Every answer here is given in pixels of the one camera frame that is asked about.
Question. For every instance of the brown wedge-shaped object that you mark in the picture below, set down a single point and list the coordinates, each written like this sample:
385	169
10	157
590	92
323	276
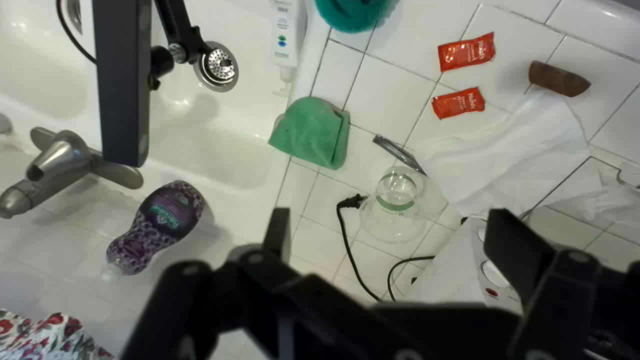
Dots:
558	79

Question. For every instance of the red sauce packet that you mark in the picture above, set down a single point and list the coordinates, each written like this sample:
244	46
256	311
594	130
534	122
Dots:
459	103
466	50

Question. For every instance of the white bottle with blue label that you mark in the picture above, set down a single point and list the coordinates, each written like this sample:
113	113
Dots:
288	33

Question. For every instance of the clear drinking glass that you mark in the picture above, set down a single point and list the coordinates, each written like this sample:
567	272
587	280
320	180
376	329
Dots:
396	202

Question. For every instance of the floral patterned curtain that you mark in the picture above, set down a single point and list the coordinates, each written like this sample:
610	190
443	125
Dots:
42	337

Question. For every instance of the green folded cloth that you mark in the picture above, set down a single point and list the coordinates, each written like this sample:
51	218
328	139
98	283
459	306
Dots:
313	130

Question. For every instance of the teal round container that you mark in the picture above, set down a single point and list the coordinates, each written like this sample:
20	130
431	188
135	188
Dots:
352	13

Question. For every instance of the white plastic sheet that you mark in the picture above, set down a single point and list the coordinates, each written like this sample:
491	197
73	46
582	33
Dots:
513	157

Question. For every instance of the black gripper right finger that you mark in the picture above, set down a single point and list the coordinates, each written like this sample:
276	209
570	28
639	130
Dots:
516	256

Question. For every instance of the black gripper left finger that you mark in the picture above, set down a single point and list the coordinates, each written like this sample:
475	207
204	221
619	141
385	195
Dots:
276	232

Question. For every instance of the white kitchen sink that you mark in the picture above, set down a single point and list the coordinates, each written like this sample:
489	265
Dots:
200	146

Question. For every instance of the purple patterned soap bottle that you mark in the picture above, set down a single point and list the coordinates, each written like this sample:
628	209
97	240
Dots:
157	226

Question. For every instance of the chrome sink drain strainer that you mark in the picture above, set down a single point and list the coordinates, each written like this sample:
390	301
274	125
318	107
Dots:
216	66

